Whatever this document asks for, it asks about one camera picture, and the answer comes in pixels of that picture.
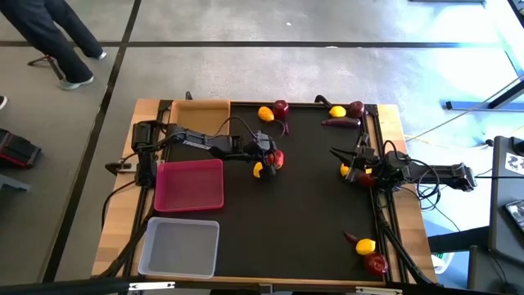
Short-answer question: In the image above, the red and black case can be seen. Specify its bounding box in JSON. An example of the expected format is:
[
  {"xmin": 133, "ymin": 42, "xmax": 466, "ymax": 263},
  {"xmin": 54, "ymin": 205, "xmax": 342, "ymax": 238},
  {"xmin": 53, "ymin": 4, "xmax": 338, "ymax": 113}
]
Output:
[{"xmin": 0, "ymin": 128, "xmax": 43, "ymax": 169}]

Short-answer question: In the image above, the dark red apple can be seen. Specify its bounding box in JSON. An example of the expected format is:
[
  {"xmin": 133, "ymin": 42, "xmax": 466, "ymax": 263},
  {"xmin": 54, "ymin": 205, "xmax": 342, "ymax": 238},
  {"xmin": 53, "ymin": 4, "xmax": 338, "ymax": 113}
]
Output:
[
  {"xmin": 347, "ymin": 100, "xmax": 366, "ymax": 120},
  {"xmin": 357, "ymin": 171, "xmax": 378, "ymax": 189},
  {"xmin": 272, "ymin": 99, "xmax": 291, "ymax": 120},
  {"xmin": 364, "ymin": 252, "xmax": 389, "ymax": 277}
]

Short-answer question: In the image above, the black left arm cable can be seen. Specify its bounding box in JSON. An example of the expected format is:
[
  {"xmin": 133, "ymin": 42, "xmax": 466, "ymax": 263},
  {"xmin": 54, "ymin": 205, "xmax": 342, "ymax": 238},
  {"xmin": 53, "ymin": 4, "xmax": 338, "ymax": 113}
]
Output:
[{"xmin": 210, "ymin": 116, "xmax": 263, "ymax": 143}]

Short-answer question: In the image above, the blue metal bar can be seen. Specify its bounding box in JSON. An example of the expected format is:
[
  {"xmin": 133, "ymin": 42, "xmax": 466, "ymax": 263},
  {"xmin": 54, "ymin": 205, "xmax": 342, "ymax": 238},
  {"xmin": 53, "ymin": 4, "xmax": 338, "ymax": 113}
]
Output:
[{"xmin": 445, "ymin": 100, "xmax": 524, "ymax": 112}]

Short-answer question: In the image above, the black metal table frame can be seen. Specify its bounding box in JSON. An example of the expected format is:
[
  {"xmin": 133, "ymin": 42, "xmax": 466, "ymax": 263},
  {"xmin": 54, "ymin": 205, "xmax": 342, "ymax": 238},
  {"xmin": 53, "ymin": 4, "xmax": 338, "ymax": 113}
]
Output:
[{"xmin": 96, "ymin": 98, "xmax": 439, "ymax": 288}]

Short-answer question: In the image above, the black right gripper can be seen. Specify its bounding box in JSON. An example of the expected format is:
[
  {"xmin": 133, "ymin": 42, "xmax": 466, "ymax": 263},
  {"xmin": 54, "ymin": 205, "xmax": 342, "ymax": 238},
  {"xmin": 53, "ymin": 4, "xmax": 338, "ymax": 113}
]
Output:
[{"xmin": 329, "ymin": 133, "xmax": 385, "ymax": 182}]

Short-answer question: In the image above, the silver gantry bracket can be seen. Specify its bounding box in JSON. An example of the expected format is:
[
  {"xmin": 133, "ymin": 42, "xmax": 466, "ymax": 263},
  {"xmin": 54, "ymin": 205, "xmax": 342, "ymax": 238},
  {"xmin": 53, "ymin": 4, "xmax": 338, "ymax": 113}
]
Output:
[
  {"xmin": 128, "ymin": 280, "xmax": 177, "ymax": 293},
  {"xmin": 355, "ymin": 286, "xmax": 404, "ymax": 295}
]

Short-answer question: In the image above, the white patterned sticker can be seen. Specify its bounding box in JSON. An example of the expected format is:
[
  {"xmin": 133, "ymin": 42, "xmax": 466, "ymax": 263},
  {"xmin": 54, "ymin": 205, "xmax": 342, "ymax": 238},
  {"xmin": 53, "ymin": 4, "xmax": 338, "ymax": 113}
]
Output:
[{"xmin": 504, "ymin": 152, "xmax": 524, "ymax": 176}]

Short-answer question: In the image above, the red and yellow apple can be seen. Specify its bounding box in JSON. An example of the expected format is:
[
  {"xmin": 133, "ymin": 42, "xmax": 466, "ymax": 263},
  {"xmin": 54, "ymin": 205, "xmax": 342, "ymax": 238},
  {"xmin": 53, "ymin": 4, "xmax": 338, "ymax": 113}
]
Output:
[{"xmin": 268, "ymin": 149, "xmax": 286, "ymax": 170}]

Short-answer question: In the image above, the pink plastic basket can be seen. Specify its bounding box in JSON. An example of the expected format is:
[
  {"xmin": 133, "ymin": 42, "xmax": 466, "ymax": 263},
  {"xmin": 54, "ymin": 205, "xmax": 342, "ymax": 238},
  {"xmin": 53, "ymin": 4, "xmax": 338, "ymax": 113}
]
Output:
[{"xmin": 153, "ymin": 158, "xmax": 225, "ymax": 213}]

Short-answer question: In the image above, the black diagonal stand leg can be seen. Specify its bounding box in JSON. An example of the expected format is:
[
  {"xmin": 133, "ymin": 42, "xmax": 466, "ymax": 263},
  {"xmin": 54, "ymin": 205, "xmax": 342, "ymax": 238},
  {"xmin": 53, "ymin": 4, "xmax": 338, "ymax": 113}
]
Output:
[{"xmin": 489, "ymin": 79, "xmax": 524, "ymax": 110}]

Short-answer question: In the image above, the clear plastic basket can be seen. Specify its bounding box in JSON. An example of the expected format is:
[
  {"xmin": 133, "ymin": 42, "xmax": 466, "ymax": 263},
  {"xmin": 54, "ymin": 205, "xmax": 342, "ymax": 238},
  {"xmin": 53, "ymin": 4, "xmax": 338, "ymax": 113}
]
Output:
[{"xmin": 138, "ymin": 216, "xmax": 221, "ymax": 279}]

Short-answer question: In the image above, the black table mat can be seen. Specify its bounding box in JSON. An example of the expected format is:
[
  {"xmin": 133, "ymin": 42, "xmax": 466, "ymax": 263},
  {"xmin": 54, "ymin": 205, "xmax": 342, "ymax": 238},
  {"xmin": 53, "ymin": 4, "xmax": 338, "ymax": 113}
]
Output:
[{"xmin": 165, "ymin": 102, "xmax": 385, "ymax": 283}]

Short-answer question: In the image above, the person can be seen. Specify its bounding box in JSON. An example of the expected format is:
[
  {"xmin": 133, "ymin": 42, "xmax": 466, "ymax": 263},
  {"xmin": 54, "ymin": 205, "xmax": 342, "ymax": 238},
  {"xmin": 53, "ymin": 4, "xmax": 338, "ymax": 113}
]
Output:
[{"xmin": 0, "ymin": 0, "xmax": 107, "ymax": 91}]

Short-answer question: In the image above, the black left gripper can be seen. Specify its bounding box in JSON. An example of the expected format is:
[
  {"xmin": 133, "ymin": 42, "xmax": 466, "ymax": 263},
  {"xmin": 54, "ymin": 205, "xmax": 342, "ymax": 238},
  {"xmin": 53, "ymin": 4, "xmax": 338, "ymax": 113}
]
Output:
[{"xmin": 244, "ymin": 129, "xmax": 284, "ymax": 182}]

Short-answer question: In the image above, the black floor cable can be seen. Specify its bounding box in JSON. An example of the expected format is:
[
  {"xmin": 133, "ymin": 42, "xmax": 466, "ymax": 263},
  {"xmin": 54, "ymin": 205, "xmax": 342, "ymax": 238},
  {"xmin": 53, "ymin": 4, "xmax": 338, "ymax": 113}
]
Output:
[{"xmin": 101, "ymin": 179, "xmax": 138, "ymax": 231}]

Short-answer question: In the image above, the black cable bundle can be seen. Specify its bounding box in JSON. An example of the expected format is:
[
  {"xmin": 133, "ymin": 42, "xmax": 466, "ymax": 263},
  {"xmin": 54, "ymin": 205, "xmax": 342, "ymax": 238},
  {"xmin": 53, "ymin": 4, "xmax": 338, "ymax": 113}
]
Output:
[{"xmin": 409, "ymin": 157, "xmax": 463, "ymax": 234}]

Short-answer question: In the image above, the white and green item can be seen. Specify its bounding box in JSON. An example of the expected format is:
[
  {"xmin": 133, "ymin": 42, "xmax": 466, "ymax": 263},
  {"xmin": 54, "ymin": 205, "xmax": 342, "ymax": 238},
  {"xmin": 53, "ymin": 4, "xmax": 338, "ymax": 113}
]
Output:
[{"xmin": 431, "ymin": 252, "xmax": 455, "ymax": 275}]

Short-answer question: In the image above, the grey metal bracket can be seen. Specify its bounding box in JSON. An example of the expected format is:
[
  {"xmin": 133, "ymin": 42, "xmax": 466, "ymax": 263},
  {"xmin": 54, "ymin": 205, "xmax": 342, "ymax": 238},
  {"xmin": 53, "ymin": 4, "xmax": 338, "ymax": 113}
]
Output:
[{"xmin": 0, "ymin": 174, "xmax": 32, "ymax": 193}]

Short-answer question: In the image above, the dark red stand leg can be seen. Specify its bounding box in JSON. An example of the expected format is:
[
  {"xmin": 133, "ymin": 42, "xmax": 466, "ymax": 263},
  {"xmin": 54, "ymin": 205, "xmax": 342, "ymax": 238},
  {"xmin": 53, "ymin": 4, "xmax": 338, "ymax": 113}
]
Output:
[{"xmin": 27, "ymin": 52, "xmax": 66, "ymax": 81}]

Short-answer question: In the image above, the black desk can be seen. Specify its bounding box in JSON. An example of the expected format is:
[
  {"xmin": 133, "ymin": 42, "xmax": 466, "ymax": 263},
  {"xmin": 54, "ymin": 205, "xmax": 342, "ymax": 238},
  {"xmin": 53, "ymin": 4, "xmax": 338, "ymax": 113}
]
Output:
[{"xmin": 489, "ymin": 134, "xmax": 524, "ymax": 267}]

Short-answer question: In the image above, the white cord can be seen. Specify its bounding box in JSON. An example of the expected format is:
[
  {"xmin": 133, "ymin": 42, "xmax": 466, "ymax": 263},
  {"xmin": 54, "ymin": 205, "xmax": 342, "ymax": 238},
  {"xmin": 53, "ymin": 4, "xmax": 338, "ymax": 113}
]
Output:
[{"xmin": 404, "ymin": 75, "xmax": 524, "ymax": 143}]

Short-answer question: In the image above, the black overhead gantry bar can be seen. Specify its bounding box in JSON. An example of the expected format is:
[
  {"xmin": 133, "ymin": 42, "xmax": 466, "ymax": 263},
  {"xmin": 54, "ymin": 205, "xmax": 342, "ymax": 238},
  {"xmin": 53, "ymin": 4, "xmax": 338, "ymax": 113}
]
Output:
[{"xmin": 0, "ymin": 276, "xmax": 524, "ymax": 295}]

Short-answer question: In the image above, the purple sweet potato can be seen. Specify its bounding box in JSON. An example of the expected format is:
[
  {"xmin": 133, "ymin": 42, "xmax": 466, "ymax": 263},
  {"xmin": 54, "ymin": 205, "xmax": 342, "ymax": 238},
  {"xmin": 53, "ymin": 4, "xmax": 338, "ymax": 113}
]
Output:
[{"xmin": 320, "ymin": 116, "xmax": 363, "ymax": 129}]

